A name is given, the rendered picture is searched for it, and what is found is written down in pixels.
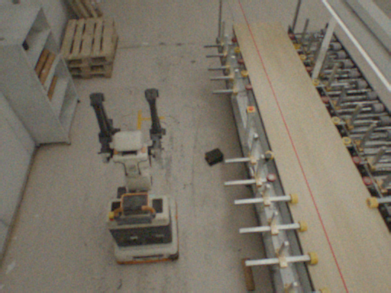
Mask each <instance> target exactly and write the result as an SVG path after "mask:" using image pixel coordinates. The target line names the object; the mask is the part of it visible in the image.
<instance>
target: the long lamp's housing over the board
mask: <svg viewBox="0 0 391 293"><path fill-rule="evenodd" d="M325 1H326V2H327V4H328V6H329V7H330V8H331V10H333V12H334V13H335V14H336V15H337V17H338V19H340V22H342V23H343V25H344V26H345V27H346V29H347V30H348V31H349V33H350V34H351V36H352V37H353V38H354V39H355V40H356V42H357V44H358V45H360V48H361V49H362V50H363V51H364V52H365V54H366V55H367V56H368V57H369V60H371V62H372V63H373V65H374V66H375V67H376V68H377V69H378V71H379V72H380V73H381V75H382V76H383V78H384V79H385V80H386V82H387V83H389V86H390V87H391V52H389V51H388V50H387V48H386V47H385V46H384V45H383V43H381V42H380V40H379V39H378V38H377V36H376V35H375V34H374V33H373V32H372V30H371V29H369V27H368V26H367V25H366V23H365V22H363V19H361V18H360V16H359V15H358V14H357V13H356V12H353V8H352V7H351V6H350V5H349V4H348V2H346V1H345V0H325Z"/></svg>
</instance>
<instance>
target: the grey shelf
mask: <svg viewBox="0 0 391 293"><path fill-rule="evenodd" d="M42 13H43V14H42ZM44 18H45V20H44ZM45 22H46V23H45ZM50 35H51V36H50ZM1 37H4V40H1V41H0V88H1V90H2V91H3V92H4V94H5V96H6V98H7V99H8V101H9V102H10V103H11V106H12V107H13V109H14V110H15V111H16V113H17V115H18V116H19V118H20V119H21V121H22V123H23V124H24V126H25V127H26V128H27V131H28V132H29V134H30V135H31V136H32V139H33V140H34V141H35V143H36V144H37V147H41V144H39V143H51V142H60V141H66V143H67V145H71V142H70V141H69V139H68V134H69V127H70V125H71V122H72V120H73V113H74V110H75V107H76V100H77V103H80V100H78V99H79V96H78V95H77V91H76V89H75V87H74V84H73V81H72V78H71V77H70V74H69V71H68V69H67V68H66V64H65V62H64V60H63V56H62V54H61V51H60V49H59V47H58V43H57V41H56V38H55V36H54V34H53V31H52V29H51V27H50V23H49V21H48V18H47V16H46V15H45V11H44V9H43V5H42V4H41V3H34V4H12V5H3V6H2V8H1V9H0V38H1ZM24 40H26V42H27V44H28V46H29V50H24V48H23V47H22V44H23V42H24ZM55 41H56V42H55ZM55 45H56V46H55ZM44 49H48V50H49V51H50V53H51V52H53V53H55V55H56V56H55V60H54V61H53V63H52V66H51V68H50V71H49V73H48V75H47V79H46V80H45V82H44V86H42V85H41V83H40V81H39V79H38V77H37V75H36V72H35V71H34V67H35V66H36V63H37V61H38V59H39V55H41V54H42V52H43V50H44ZM60 54H61V55H60ZM60 58H61V59H60ZM61 61H62V62H61ZM65 70H66V71H65ZM30 73H31V74H30ZM53 75H55V76H57V83H56V85H55V87H54V92H53V95H52V99H51V101H49V98H48V97H47V92H48V89H49V86H50V83H51V81H52V77H53ZM32 76H33V77H32ZM70 82H71V84H70ZM35 83H36V84H35ZM41 86H42V87H41ZM73 87H74V88H73ZM72 88H73V89H72ZM74 90H75V91H74ZM74 93H75V94H74Z"/></svg>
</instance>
